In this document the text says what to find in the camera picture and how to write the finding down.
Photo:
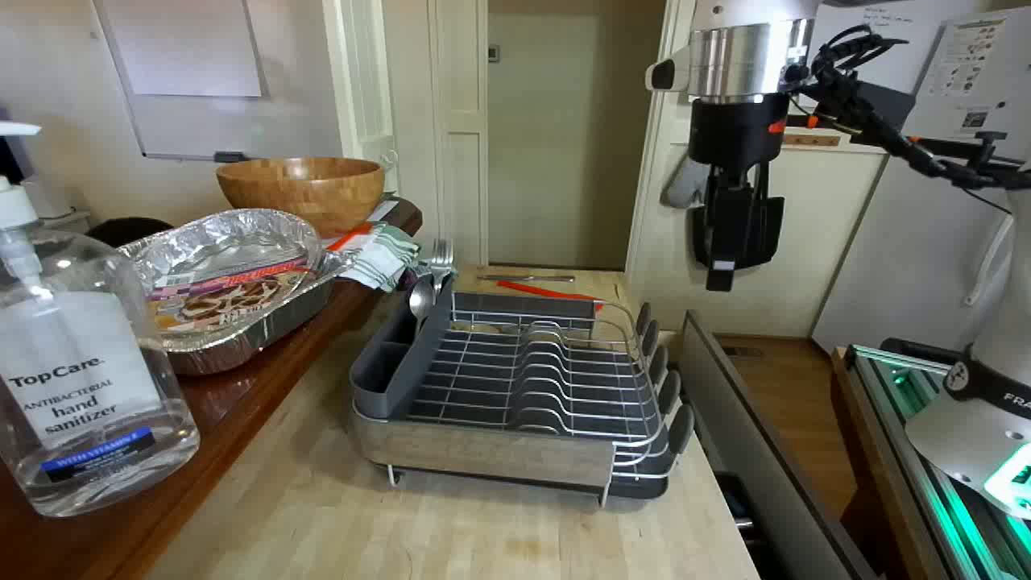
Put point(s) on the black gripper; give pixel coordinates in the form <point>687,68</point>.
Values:
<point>739,131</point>

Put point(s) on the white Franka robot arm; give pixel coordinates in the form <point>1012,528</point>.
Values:
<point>742,58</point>

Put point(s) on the large steel spoon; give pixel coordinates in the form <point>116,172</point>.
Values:
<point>425,293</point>

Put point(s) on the black tote bag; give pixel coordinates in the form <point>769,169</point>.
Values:
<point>770,236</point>

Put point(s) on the grey oven mitt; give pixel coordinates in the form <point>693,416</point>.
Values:
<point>683,186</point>

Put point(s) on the white tall cabinet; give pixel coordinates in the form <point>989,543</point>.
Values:
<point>825,245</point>

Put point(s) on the red silicone spatula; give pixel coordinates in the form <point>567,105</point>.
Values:
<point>541,291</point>

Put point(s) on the white refrigerator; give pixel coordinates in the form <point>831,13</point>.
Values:
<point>902,259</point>

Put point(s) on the steel fork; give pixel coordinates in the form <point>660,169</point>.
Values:
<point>444,259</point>

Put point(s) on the white panel door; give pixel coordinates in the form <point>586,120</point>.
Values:
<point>463,163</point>

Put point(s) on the printed paper sheet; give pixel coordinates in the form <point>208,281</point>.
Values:
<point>977,67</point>

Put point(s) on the orange plastic utensil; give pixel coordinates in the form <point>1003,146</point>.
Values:
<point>345,241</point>

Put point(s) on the wooden bowl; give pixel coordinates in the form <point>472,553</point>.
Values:
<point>311,193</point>

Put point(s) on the aluminium foil tray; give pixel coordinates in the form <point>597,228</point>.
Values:
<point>267,310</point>

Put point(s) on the clear plastic snack bag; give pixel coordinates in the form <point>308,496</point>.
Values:
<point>214,302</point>

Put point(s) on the dark wood counter ledge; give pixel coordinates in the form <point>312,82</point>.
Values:
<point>228,407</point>

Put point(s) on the clear hand sanitizer bottle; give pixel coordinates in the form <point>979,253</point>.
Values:
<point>84,376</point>

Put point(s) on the black camera stand rod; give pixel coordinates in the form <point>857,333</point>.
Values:
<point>968,163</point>

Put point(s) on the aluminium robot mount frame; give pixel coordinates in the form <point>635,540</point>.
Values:
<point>970,446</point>

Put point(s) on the white wall whiteboard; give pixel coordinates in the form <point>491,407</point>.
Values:
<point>214,116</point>

